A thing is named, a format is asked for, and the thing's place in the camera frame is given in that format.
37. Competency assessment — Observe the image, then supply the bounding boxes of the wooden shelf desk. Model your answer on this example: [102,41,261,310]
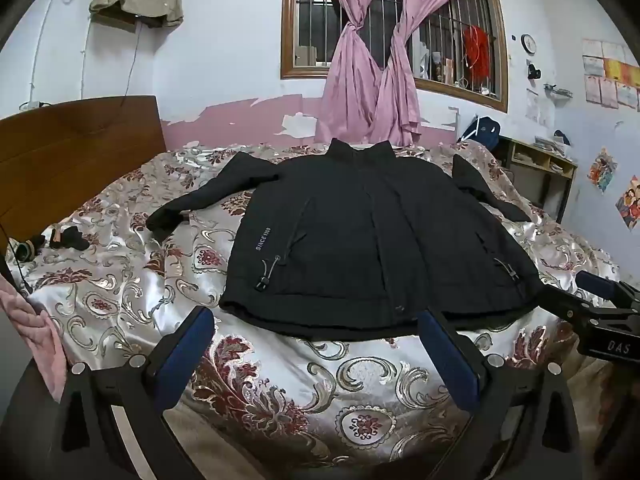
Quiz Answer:
[500,135,578,221]

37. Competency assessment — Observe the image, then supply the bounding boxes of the wooden wall shelf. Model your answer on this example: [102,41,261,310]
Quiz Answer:
[94,11,140,27]

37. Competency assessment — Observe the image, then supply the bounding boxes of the pink curtain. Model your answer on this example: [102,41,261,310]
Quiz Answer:
[315,0,396,144]
[372,0,483,147]

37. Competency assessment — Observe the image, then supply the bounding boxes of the cartoon wall sticker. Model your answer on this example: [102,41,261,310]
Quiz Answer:
[615,175,640,218]
[587,148,618,193]

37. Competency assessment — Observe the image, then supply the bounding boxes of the wooden framed barred window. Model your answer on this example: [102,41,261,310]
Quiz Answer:
[280,0,510,113]

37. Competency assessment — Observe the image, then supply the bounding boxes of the pink towel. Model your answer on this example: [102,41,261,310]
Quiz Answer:
[0,275,68,401]

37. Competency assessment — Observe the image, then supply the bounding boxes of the red hanging garment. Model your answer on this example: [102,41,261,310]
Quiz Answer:
[462,25,491,83]

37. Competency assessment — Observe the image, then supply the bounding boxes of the grey wall cable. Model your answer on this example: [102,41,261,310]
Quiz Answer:
[119,24,142,101]

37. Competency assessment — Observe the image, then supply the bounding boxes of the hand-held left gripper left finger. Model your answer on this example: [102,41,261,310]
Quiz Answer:
[61,306,216,480]

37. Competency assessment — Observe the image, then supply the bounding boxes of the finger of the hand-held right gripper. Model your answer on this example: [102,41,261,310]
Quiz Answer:
[538,284,601,326]
[574,270,640,311]

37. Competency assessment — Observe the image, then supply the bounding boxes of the blue backpack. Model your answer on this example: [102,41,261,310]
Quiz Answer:
[457,115,502,151]

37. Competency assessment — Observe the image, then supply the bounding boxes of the black sock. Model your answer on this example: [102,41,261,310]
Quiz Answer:
[49,226,91,252]

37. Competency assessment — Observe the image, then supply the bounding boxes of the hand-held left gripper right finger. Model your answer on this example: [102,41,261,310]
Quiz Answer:
[418,310,584,480]

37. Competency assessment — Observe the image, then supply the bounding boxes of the stack of papers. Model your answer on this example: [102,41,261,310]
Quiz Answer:
[534,135,571,154]

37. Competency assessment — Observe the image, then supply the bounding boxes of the group of wall certificates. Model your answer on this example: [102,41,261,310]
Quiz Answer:
[582,38,640,111]

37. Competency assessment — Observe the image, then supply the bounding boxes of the floral satin bedspread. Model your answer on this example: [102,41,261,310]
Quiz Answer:
[15,140,626,471]

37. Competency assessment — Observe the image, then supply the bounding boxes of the black jacket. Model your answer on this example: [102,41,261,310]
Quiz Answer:
[146,138,543,339]

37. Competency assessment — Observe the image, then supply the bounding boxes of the wooden headboard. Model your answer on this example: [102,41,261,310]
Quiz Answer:
[0,96,167,256]

